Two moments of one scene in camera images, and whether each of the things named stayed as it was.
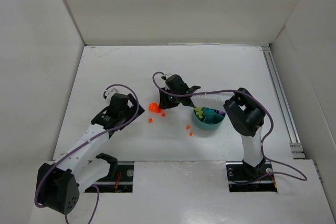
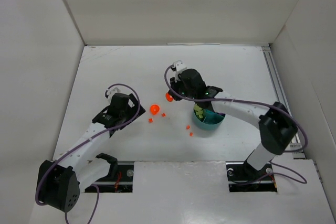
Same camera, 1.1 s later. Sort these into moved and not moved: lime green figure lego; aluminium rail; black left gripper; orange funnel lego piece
Moved: orange funnel lego piece
Not moved: black left gripper; aluminium rail; lime green figure lego
